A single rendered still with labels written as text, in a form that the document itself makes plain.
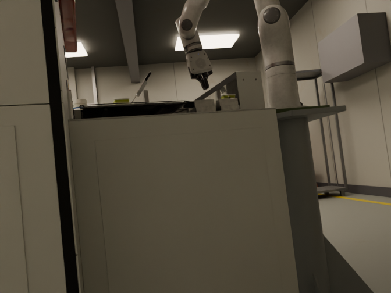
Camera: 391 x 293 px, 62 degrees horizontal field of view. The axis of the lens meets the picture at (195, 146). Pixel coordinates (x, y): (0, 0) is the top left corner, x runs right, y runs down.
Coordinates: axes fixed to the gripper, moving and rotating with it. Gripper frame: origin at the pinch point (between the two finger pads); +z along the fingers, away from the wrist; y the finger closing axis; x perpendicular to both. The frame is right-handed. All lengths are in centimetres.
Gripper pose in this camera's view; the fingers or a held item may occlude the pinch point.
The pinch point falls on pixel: (205, 85)
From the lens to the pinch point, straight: 150.4
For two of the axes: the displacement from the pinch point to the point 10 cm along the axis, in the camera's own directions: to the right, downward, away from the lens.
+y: 8.9, -2.9, 3.4
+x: -3.3, 0.8, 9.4
